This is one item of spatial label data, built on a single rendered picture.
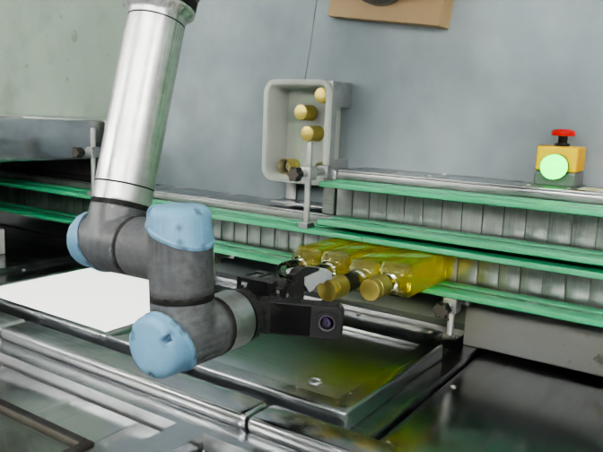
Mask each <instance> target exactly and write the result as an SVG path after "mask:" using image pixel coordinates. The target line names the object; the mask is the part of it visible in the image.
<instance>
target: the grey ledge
mask: <svg viewBox="0 0 603 452"><path fill-rule="evenodd" d="M463 344H465V345H469V346H473V347H476V348H481V349H485V350H488V351H493V352H499V353H503V354H508V355H511V356H515V357H520V358H523V359H527V360H532V361H538V362H543V363H546V364H550V365H555V366H558V367H562V368H566V369H573V370H577V371H581V372H585V373H589V374H593V375H597V376H601V377H603V327H598V326H590V325H584V324H580V323H575V322H571V321H566V320H562V319H557V318H551V317H543V316H539V315H534V314H529V313H525V312H519V311H515V310H510V309H502V308H497V307H492V306H487V305H483V304H478V303H474V302H473V303H472V304H471V305H469V306H468V305H467V307H466V318H465V328H464V339H463Z"/></svg>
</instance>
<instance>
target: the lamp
mask: <svg viewBox="0 0 603 452"><path fill-rule="evenodd" d="M540 170H541V173H542V174H543V176H544V177H546V178H549V179H559V178H562V177H564V176H565V175H566V174H567V172H568V170H569V162H568V160H567V159H566V158H565V157H564V156H563V155H562V154H558V153H554V154H550V155H548V156H546V157H545V158H544V159H543V160H542V161H541V163H540Z"/></svg>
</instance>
